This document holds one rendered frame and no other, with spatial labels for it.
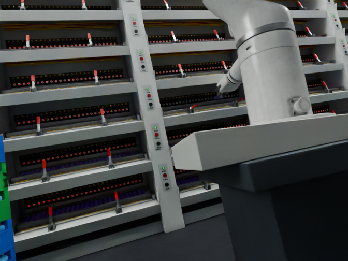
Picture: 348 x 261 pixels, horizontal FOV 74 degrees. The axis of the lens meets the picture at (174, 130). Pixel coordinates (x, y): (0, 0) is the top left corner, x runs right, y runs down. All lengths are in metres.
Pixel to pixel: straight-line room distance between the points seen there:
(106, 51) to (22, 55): 0.36
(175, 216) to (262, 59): 0.82
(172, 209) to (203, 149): 0.81
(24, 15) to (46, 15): 0.09
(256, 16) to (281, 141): 0.27
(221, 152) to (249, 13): 0.31
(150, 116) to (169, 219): 0.48
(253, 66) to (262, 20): 0.09
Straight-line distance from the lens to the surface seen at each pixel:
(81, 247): 1.14
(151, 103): 1.13
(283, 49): 0.51
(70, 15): 1.32
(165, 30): 1.58
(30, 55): 1.24
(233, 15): 0.56
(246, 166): 0.32
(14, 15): 1.35
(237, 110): 1.31
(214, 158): 0.33
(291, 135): 0.38
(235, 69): 1.10
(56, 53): 1.23
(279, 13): 0.54
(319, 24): 2.11
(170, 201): 1.11
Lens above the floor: 0.30
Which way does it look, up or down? 8 degrees up
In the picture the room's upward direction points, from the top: 12 degrees counter-clockwise
